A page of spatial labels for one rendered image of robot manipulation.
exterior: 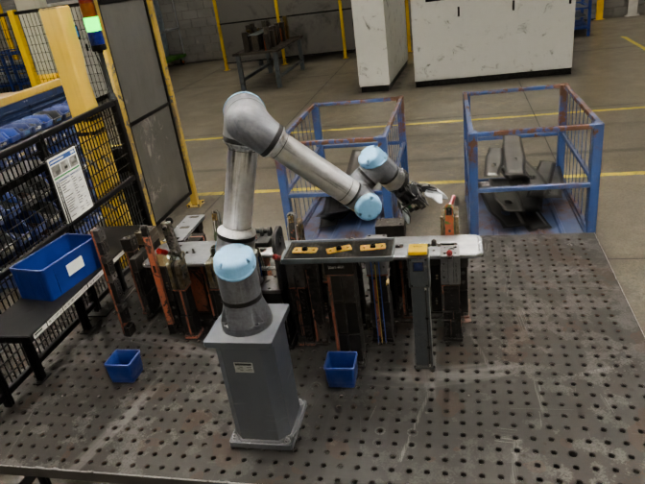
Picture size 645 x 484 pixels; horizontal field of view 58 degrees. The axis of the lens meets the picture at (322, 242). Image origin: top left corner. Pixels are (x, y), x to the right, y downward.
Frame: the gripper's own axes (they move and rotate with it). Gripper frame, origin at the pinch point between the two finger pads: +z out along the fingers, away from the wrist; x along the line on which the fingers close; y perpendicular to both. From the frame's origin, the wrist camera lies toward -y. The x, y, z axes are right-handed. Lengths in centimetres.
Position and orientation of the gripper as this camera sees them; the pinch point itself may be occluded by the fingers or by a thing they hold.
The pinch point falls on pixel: (427, 209)
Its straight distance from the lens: 197.3
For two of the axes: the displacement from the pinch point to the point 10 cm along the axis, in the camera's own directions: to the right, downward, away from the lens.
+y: 1.3, 7.3, -6.8
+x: 7.7, -5.1, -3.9
